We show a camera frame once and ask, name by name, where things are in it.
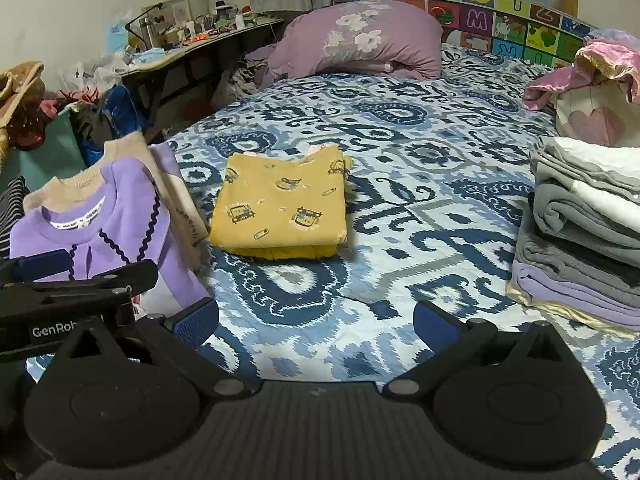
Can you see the blue patterned bedspread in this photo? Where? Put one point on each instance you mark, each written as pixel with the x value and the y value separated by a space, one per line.
pixel 400 160

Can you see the white plastic bag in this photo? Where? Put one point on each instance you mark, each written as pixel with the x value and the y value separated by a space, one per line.
pixel 100 72

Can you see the dark striped cloth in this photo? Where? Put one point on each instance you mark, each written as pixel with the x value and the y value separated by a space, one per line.
pixel 10 215

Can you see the steel thermos bottle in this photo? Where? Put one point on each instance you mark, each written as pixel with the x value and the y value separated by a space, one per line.
pixel 145 30

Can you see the pink garment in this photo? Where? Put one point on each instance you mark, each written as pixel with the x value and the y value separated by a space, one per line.
pixel 312 150

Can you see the purple shirt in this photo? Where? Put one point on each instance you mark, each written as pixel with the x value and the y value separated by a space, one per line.
pixel 125 220

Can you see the plain yellow garment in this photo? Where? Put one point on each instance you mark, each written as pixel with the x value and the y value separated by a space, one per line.
pixel 290 253

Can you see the yellow printed pants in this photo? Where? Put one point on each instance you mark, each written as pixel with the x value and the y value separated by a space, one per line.
pixel 280 200

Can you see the stack of folded clothes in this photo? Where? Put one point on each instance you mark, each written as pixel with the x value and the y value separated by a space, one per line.
pixel 565 240

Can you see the colourful alphabet foam mat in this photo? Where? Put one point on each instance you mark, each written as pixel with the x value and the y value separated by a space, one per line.
pixel 475 15

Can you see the blue plastic bag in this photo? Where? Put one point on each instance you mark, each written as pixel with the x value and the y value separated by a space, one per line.
pixel 122 110

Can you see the beige shirt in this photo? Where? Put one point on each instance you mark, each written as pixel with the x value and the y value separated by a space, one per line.
pixel 130 146

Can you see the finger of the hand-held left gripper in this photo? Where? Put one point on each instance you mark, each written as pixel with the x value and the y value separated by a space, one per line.
pixel 125 275
pixel 42 265

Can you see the brown plush bag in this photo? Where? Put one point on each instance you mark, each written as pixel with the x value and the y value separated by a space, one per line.
pixel 20 85

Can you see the illustrated card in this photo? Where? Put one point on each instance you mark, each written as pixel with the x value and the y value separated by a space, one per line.
pixel 175 12

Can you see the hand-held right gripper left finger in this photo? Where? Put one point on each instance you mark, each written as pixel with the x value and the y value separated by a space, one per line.
pixel 197 322

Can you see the light blue cloth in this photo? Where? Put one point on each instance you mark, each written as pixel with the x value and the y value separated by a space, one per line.
pixel 150 57

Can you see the cluttered desk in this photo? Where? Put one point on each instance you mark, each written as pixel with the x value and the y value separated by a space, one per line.
pixel 210 44

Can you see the teal bag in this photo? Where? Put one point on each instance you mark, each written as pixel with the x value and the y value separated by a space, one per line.
pixel 50 155

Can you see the purple floral pillow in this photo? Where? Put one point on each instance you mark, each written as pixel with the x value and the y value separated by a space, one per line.
pixel 350 40

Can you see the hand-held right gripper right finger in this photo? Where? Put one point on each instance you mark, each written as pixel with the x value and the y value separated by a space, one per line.
pixel 432 320

